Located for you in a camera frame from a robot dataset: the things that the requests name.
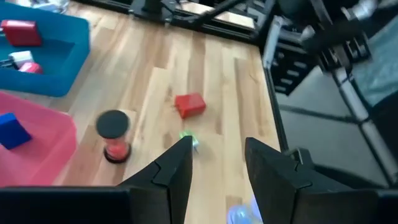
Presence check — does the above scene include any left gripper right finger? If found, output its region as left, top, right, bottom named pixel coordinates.
left=245, top=137, right=379, bottom=224

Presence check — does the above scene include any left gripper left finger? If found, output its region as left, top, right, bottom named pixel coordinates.
left=118, top=136, right=193, bottom=224

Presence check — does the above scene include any pink plastic bin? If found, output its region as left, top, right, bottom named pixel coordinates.
left=0, top=91, right=78, bottom=187

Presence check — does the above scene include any purple digital display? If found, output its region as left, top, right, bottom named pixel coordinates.
left=0, top=112, right=33, bottom=151

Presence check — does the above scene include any pink white charger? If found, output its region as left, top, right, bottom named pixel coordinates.
left=17, top=61, right=44, bottom=75

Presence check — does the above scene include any small black white charger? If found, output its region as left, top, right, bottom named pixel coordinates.
left=7, top=50, right=34, bottom=68

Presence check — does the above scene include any red wall charger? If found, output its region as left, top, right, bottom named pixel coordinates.
left=0, top=19, right=43, bottom=47
left=174, top=92, right=207, bottom=119

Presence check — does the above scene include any lavender hourglass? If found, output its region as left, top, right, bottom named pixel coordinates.
left=226, top=194, right=264, bottom=224

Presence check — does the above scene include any green white charger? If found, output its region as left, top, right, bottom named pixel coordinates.
left=178, top=129, right=200, bottom=153

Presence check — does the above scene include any black hourglass with red sand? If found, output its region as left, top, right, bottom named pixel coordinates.
left=95, top=109, right=132, bottom=164

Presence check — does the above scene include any teal plastic bin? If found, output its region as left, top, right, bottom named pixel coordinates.
left=0, top=2, right=91, bottom=98

